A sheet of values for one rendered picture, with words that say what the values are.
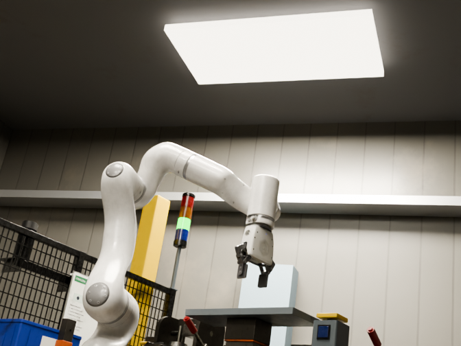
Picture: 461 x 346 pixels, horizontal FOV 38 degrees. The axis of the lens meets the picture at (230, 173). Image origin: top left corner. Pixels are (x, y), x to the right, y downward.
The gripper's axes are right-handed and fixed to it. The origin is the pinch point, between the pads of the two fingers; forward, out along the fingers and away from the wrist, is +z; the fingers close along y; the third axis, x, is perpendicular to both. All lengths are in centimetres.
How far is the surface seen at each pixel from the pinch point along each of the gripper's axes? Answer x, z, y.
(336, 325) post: -30.5, 13.8, -0.6
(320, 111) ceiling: 132, -186, 192
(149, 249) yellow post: 133, -44, 67
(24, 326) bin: 104, 13, -7
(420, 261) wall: 75, -86, 237
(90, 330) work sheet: 127, 4, 38
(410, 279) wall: 80, -74, 234
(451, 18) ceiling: 11, -187, 140
